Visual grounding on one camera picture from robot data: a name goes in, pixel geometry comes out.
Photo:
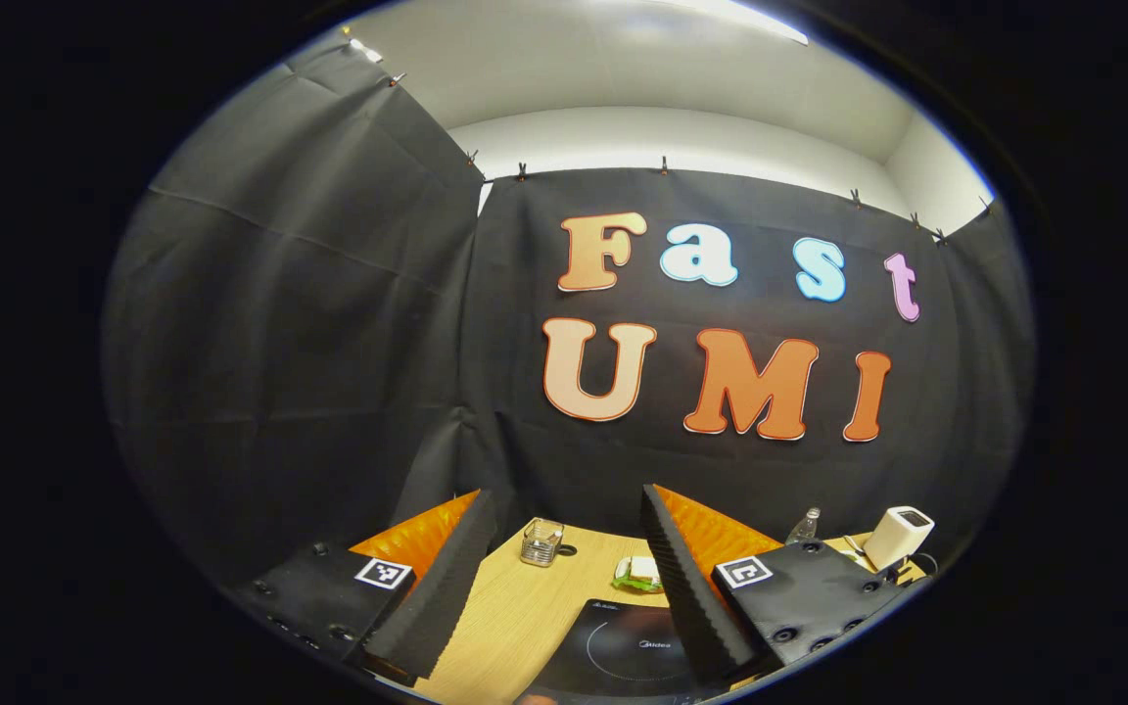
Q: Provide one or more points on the long ceiling light panel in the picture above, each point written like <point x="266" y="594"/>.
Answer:
<point x="750" y="20"/>

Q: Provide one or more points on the white toaster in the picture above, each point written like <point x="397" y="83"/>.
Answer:
<point x="897" y="539"/>

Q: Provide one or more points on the clear plastic water bottle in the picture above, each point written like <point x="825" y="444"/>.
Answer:
<point x="803" y="531"/>

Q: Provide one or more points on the sandwich with lettuce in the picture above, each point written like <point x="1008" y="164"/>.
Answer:
<point x="640" y="570"/>

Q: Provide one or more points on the black induction cooktop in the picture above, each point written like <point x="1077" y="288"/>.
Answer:
<point x="613" y="656"/>

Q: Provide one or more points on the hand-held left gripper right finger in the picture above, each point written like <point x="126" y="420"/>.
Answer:
<point x="691" y="587"/>

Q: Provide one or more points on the row of small backdrop clips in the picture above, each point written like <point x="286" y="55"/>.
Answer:
<point x="664" y="164"/>

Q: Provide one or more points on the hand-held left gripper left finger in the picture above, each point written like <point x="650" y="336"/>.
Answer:
<point x="451" y="587"/>

